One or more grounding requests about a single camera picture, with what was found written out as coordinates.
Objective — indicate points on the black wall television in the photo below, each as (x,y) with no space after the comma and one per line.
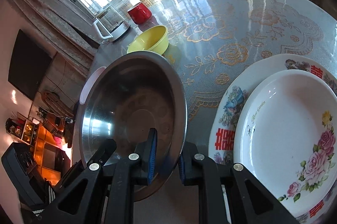
(27,63)

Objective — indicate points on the yellow plastic bowl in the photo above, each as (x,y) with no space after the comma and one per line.
(151,38)

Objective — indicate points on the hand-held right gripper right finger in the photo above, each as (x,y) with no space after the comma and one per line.
(181,170)

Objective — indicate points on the stainless steel bowl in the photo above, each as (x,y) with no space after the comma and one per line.
(126,97)

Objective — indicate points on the large white bird print plate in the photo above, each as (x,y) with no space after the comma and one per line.
(226,118)

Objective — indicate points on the glass electric kettle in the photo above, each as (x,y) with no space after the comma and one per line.
(112,22)

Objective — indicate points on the red mug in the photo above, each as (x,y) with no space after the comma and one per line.
(138,14)

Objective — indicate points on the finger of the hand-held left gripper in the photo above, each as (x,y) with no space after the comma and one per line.
(106,151)

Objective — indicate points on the beige curtain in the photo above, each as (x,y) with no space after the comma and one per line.
(52,18)

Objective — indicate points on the wooden display cabinet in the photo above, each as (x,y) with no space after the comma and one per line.
(44,145)

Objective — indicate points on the white rose print plate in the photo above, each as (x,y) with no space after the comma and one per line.
(284,118)

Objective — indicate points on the person's left forearm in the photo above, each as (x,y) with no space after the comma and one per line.
(51,192)

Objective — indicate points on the red plastic bowl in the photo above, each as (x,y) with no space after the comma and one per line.
(84,89)

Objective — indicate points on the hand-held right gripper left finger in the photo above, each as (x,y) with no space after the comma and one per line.
(152,155)

